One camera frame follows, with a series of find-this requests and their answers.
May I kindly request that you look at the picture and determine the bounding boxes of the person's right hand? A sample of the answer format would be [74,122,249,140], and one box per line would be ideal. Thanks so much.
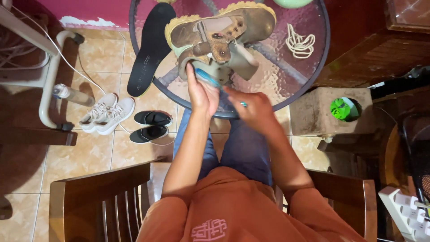
[223,86,279,131]

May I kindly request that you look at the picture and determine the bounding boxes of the green bowl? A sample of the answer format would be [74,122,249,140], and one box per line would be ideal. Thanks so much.
[272,0,315,9]

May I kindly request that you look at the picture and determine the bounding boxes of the green ball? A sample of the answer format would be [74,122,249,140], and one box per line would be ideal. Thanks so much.
[329,98,352,122]

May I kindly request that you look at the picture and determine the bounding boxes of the concrete block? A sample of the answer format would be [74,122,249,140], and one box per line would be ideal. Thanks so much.
[289,87,375,137]

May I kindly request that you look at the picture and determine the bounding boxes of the cream shoelace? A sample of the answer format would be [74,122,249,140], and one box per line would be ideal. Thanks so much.
[286,23,316,60]

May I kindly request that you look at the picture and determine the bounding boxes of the white cable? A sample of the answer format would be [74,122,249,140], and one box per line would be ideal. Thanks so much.
[11,5,176,147]

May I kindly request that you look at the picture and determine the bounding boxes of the orange shirt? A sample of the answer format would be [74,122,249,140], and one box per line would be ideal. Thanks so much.
[136,166,367,242]

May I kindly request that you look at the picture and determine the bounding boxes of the wooden slatted chair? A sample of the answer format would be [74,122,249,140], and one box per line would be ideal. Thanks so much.
[49,161,152,242]

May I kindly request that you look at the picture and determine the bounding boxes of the bundle of grey cables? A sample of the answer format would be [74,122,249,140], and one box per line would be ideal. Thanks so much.
[0,23,51,72]

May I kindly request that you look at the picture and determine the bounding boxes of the white sneaker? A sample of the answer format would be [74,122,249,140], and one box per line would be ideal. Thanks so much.
[79,93,118,130]
[82,97,135,136]

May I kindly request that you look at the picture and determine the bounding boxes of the blue jeans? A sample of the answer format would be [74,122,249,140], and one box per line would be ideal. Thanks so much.
[173,108,273,187]

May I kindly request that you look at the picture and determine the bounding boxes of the dark wooden cabinet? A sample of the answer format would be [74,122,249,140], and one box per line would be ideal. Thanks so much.
[314,0,430,89]

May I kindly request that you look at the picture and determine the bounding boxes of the black slip-on shoe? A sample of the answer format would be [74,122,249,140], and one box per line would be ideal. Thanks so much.
[134,110,173,127]
[129,125,169,145]

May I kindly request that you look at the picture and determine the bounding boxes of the clear plastic bottle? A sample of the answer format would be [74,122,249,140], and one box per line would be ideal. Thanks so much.
[52,84,96,108]

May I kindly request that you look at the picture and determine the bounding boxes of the black mesh basket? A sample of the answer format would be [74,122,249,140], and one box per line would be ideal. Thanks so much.
[401,114,430,206]

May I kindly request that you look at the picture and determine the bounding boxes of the white power strip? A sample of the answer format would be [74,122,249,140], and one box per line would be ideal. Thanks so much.
[378,186,430,242]

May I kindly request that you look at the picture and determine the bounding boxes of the white metal tube frame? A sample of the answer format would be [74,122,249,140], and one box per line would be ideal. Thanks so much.
[0,5,85,132]

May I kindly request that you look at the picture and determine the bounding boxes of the brown leather boot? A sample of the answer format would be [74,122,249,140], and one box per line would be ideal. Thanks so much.
[164,1,277,86]

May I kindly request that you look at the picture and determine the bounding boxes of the round glass table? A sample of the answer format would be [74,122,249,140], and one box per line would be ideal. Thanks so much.
[129,0,331,120]

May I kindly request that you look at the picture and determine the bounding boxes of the black insole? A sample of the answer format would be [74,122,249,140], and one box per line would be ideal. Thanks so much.
[127,3,177,98]

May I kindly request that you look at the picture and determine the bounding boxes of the person's left hand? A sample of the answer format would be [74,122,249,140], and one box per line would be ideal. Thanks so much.
[186,62,220,119]

